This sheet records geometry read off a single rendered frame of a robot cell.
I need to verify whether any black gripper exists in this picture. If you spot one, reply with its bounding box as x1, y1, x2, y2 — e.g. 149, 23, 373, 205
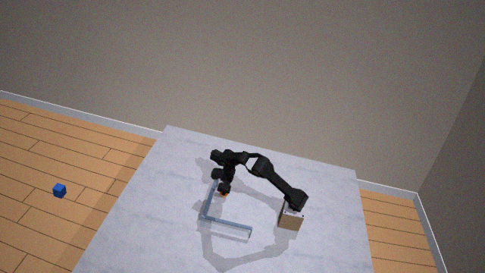
217, 168, 236, 196

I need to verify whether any low clear glass wall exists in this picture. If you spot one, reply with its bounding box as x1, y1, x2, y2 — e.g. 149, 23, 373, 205
200, 184, 252, 238

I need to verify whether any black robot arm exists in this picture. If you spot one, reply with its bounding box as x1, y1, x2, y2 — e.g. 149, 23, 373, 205
210, 149, 308, 212

